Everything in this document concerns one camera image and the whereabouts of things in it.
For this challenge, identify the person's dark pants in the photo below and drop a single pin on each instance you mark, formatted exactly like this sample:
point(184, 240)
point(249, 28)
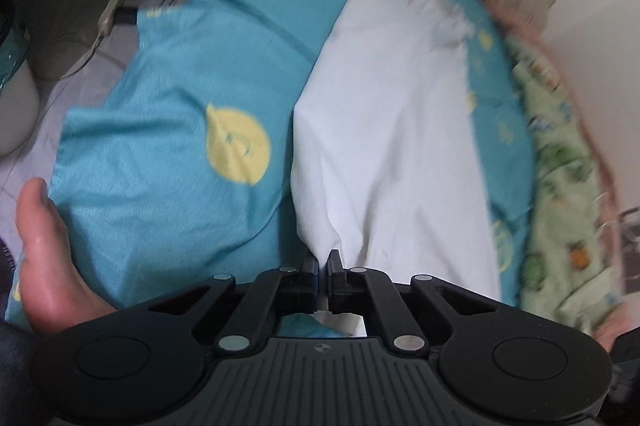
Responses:
point(20, 376)

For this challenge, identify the white t-shirt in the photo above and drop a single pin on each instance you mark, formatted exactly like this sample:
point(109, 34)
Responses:
point(390, 131)

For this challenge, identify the white power strip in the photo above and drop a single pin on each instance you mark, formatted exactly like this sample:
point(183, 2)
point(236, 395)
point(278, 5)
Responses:
point(111, 9)

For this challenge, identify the white trash bin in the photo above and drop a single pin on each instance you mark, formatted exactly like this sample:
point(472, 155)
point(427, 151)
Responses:
point(17, 111)

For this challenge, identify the teal printed bed sheet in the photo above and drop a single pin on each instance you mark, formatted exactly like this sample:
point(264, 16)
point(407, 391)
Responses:
point(150, 131)

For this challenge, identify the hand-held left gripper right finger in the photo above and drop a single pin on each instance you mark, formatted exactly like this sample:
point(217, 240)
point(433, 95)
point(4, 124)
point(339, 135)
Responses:
point(332, 267)

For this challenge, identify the black power plug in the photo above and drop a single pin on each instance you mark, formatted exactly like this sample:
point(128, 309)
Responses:
point(127, 16)

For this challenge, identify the person's bare foot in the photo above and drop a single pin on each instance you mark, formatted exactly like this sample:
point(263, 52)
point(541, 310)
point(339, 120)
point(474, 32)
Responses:
point(45, 256)

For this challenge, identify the teal trash bag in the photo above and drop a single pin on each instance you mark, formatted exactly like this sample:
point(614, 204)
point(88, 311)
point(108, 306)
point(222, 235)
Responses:
point(12, 51)

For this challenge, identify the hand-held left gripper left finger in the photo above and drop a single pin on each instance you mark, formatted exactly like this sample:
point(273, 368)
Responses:
point(313, 267)

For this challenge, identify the green printed blanket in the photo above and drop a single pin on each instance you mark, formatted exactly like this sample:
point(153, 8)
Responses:
point(560, 206)

